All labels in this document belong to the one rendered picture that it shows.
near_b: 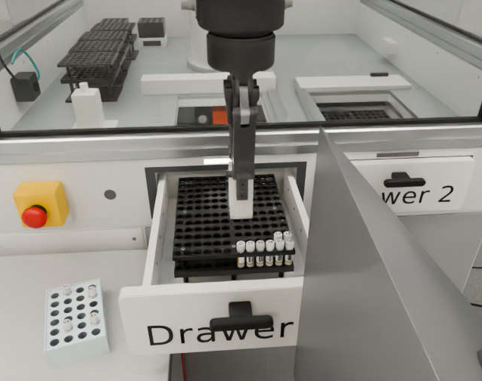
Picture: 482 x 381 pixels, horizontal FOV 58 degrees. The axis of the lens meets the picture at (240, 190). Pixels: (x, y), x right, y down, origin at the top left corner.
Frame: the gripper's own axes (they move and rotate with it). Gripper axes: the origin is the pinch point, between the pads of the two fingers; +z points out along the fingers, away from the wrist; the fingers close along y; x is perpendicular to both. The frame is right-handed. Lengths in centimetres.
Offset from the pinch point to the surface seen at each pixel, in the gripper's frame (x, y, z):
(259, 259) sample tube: 2.8, 0.3, 11.7
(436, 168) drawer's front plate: 37.6, -18.8, 8.1
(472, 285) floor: 103, -79, 98
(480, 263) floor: 114, -91, 98
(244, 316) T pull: -0.5, 13.2, 9.3
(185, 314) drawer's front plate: -7.6, 10.6, 11.2
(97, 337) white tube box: -20.9, 5.2, 20.6
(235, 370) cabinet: 0, -22, 66
